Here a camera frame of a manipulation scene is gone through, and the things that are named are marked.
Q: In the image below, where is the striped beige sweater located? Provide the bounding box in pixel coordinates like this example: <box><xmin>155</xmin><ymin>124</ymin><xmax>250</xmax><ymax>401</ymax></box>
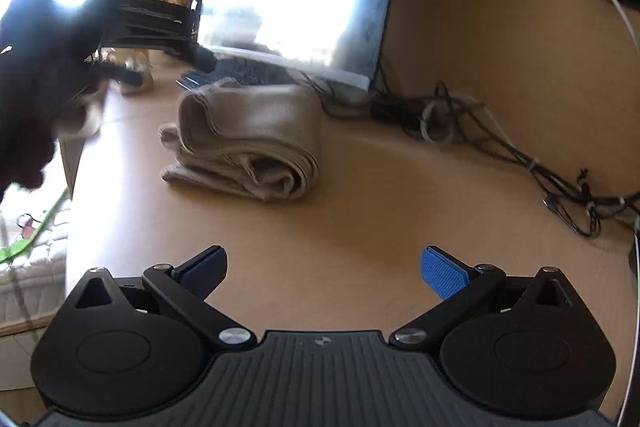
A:
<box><xmin>158</xmin><ymin>78</ymin><xmax>322</xmax><ymax>202</ymax></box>

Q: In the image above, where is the black mechanical keyboard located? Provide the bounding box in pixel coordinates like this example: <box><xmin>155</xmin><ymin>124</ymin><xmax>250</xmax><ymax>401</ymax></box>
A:
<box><xmin>176</xmin><ymin>57</ymin><xmax>295</xmax><ymax>90</ymax></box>

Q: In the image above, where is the black cable bundle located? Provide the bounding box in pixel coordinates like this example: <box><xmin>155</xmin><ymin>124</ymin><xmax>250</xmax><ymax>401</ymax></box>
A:
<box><xmin>299</xmin><ymin>56</ymin><xmax>640</xmax><ymax>239</ymax></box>

